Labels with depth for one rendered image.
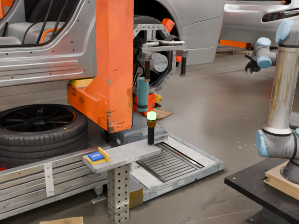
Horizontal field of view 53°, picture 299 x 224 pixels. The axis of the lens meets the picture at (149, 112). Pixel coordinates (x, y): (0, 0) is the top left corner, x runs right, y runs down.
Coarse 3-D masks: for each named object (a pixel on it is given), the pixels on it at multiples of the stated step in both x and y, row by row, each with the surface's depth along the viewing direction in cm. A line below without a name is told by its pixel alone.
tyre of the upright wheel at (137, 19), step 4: (136, 16) 228; (140, 16) 228; (144, 16) 230; (148, 16) 232; (136, 20) 226; (140, 20) 228; (144, 20) 230; (148, 20) 232; (152, 20) 235; (156, 20) 237
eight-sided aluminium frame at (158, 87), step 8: (136, 24) 221; (144, 24) 222; (152, 24) 226; (160, 24) 230; (136, 32) 220; (160, 32) 237; (168, 32) 237; (168, 56) 251; (168, 64) 253; (168, 72) 251; (160, 80) 252; (136, 88) 235; (152, 88) 244; (160, 88) 249
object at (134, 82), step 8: (136, 40) 235; (136, 48) 241; (136, 56) 243; (136, 64) 241; (136, 72) 243; (144, 72) 248; (152, 72) 265; (160, 72) 258; (136, 80) 245; (152, 80) 257
